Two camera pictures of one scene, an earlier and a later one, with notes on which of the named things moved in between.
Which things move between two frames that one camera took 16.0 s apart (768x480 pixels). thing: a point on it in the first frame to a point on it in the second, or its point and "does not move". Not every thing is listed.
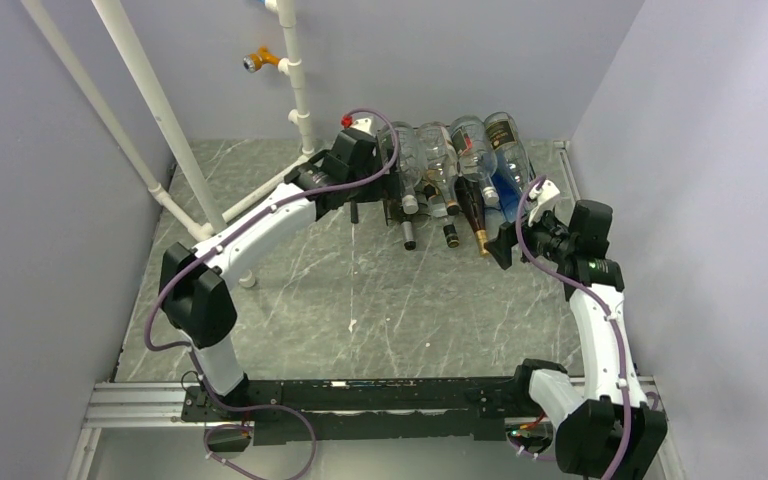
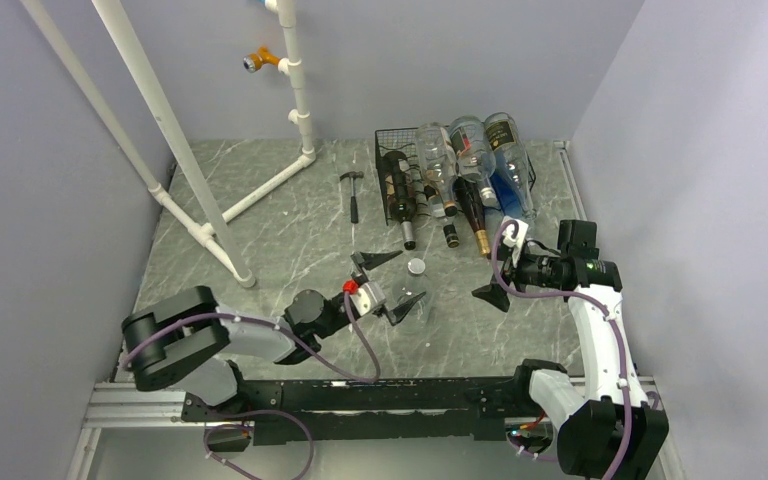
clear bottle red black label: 476,154 does not move
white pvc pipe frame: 212,218 does not move
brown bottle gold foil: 470,195 does not move
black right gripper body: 545,239 to 532,269
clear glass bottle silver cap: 412,165 to 415,283
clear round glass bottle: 439,160 does not move
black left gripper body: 383,187 to 341,317
